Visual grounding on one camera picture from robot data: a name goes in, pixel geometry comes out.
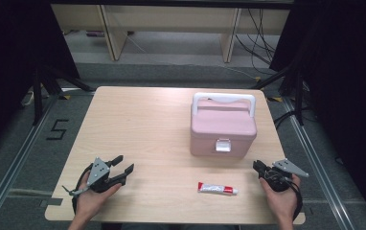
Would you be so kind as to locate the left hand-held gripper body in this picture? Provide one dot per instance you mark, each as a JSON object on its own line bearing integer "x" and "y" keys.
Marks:
{"x": 98, "y": 172}

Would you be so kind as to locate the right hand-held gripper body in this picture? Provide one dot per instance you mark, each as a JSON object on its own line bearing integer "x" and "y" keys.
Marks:
{"x": 286, "y": 167}

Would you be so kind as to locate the white and red ointment tube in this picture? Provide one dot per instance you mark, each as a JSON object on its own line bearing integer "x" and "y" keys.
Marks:
{"x": 214, "y": 188}

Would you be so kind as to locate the person's left hand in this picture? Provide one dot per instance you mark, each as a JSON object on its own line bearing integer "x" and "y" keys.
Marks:
{"x": 90, "y": 202}

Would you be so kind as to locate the person's right hand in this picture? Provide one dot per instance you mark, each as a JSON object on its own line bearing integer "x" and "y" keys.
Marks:
{"x": 283, "y": 204}

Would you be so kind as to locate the grey tape strip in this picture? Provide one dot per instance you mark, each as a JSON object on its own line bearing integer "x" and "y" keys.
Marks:
{"x": 53, "y": 201}

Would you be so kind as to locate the black curtain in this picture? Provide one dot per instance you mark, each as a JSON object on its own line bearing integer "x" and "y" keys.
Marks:
{"x": 347, "y": 64}
{"x": 11, "y": 48}

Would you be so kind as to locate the pink item under desk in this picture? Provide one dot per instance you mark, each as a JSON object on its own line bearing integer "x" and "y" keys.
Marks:
{"x": 95, "y": 34}

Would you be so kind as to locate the beige wooden desk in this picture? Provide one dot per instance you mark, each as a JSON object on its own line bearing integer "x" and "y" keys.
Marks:
{"x": 171, "y": 17}

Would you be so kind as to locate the aluminium floor rail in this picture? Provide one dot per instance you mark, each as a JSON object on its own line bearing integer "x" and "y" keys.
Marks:
{"x": 312, "y": 159}
{"x": 30, "y": 140}

